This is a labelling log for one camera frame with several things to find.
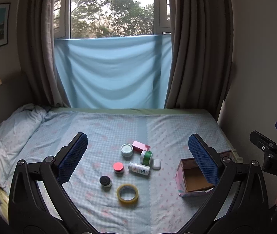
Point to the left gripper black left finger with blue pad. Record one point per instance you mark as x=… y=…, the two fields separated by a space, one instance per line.
x=38 y=203

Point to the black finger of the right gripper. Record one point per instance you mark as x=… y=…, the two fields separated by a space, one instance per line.
x=260 y=141

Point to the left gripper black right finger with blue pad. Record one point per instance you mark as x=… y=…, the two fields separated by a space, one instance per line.
x=238 y=202

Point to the black lid jar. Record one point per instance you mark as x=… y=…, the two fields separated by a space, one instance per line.
x=105 y=181

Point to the red lid jar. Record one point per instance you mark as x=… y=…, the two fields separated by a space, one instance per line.
x=118 y=168

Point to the yellow tape roll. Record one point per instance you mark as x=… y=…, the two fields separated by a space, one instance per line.
x=127 y=194

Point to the white vitamin bottle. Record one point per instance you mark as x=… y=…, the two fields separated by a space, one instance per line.
x=139 y=168

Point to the green white jar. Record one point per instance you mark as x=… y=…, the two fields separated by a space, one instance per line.
x=146 y=158

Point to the pink red box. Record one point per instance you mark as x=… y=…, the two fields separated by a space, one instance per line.
x=140 y=147

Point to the pink cardboard box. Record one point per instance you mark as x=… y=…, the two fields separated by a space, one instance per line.
x=190 y=180

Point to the floral pillow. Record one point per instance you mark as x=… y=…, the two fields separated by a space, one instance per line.
x=15 y=132

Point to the blue floral bedsheet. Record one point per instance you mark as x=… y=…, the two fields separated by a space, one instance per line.
x=159 y=208

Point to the white earbuds case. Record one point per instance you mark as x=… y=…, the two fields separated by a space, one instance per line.
x=156 y=164

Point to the pale green lid jar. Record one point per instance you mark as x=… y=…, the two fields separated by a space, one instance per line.
x=127 y=150

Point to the right brown curtain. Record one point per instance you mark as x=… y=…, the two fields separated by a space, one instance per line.
x=202 y=47

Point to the brown curtain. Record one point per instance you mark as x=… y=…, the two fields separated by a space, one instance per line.
x=202 y=47
x=35 y=43

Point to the light blue hanging cloth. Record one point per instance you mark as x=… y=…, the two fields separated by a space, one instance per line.
x=115 y=72

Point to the left brown curtain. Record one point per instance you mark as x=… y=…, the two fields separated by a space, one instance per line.
x=35 y=43

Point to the window frame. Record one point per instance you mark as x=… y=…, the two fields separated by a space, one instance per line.
x=94 y=19

